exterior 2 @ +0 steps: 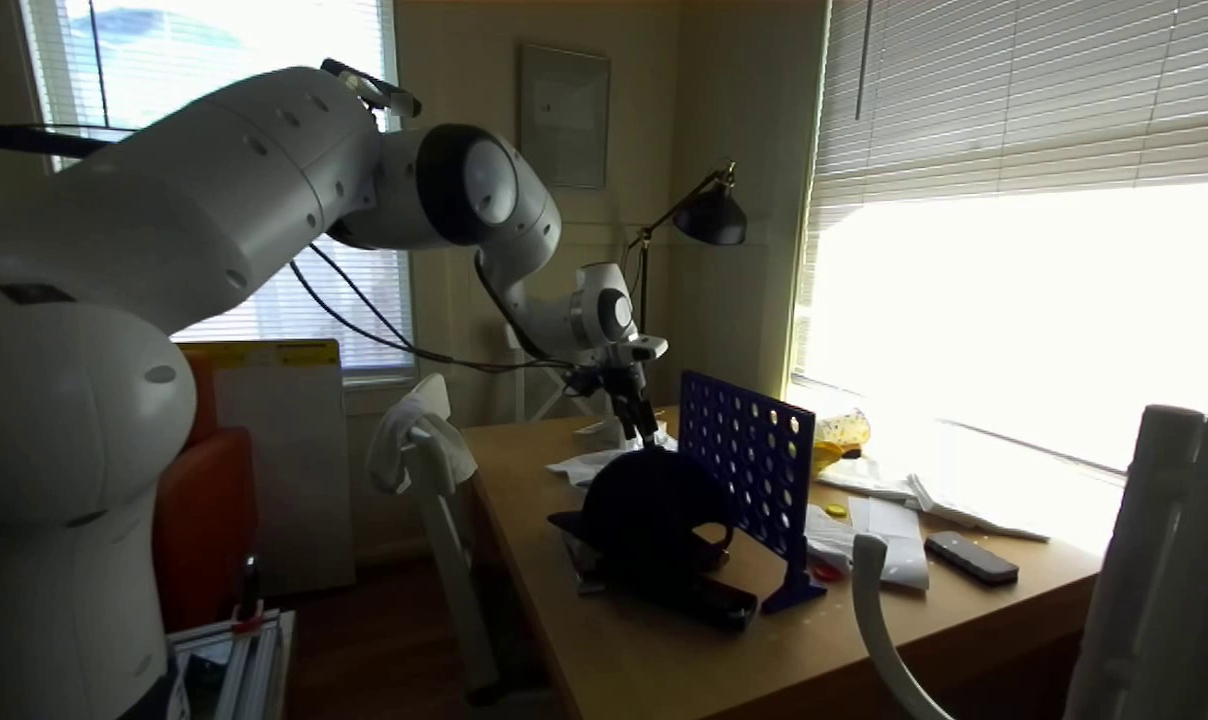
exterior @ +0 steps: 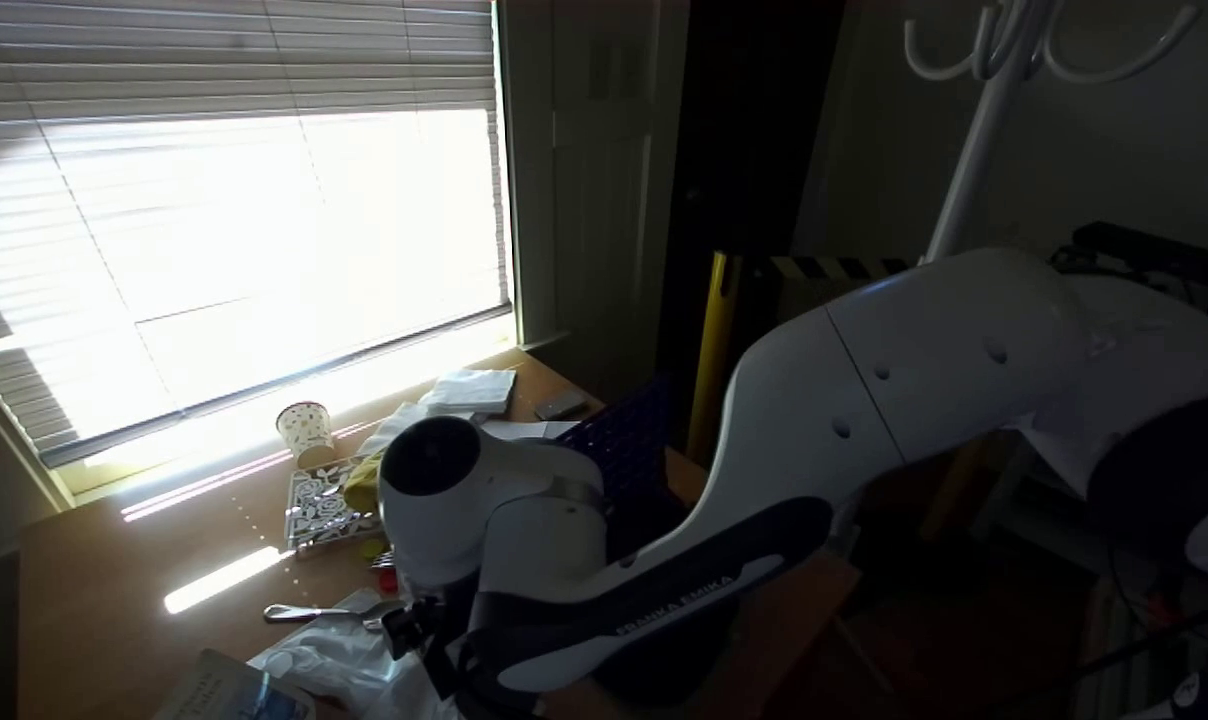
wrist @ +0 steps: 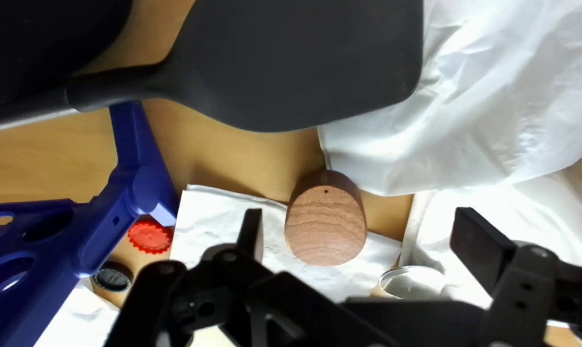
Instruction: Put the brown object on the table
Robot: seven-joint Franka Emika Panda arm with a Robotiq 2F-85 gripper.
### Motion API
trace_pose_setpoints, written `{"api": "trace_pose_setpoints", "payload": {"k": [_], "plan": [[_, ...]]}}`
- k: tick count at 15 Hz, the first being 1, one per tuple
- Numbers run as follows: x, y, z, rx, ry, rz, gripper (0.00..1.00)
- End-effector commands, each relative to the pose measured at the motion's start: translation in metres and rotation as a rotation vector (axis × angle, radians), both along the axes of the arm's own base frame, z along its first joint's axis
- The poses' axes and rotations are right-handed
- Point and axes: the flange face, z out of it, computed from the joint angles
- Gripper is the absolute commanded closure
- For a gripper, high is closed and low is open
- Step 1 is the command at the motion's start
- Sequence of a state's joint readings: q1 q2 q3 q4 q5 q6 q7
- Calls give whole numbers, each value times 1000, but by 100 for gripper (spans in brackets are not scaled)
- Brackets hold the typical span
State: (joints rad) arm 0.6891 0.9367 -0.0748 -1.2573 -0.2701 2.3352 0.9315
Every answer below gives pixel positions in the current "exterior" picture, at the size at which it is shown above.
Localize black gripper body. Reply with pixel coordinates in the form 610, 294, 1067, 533
383, 593, 499, 707

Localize white plastic bag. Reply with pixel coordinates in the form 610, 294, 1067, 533
247, 618, 460, 720

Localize metal spoon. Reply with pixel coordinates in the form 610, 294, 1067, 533
260, 597, 391, 632

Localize silver patterned foil bag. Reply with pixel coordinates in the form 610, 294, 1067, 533
279, 466, 386, 555

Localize yellow bag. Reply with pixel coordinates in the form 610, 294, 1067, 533
339, 453, 386, 520

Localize clear plastic package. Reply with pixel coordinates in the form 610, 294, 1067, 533
154, 648, 317, 720

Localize white flat package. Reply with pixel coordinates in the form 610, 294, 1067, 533
420, 368, 521, 422

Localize white paper cup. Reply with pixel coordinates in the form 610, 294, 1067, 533
270, 396, 337, 455

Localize blue perforated game board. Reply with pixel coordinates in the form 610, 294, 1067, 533
561, 383, 687, 563

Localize yellow black striped barrier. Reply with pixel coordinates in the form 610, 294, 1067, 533
687, 248, 914, 466

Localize wide white window blinds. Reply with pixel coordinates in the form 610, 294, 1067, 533
0, 0, 514, 471

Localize white coat rack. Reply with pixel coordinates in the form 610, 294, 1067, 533
901, 0, 1199, 273

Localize black equipment frame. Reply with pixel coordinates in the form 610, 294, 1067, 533
1047, 216, 1208, 324

